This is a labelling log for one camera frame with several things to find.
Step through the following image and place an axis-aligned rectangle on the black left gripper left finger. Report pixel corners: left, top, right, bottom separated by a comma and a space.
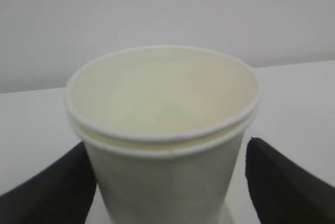
1, 143, 96, 223

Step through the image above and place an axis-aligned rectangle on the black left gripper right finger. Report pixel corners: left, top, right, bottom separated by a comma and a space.
245, 138, 334, 223

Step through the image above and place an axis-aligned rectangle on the white paper cup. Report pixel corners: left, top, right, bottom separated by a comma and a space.
66, 46, 261, 223

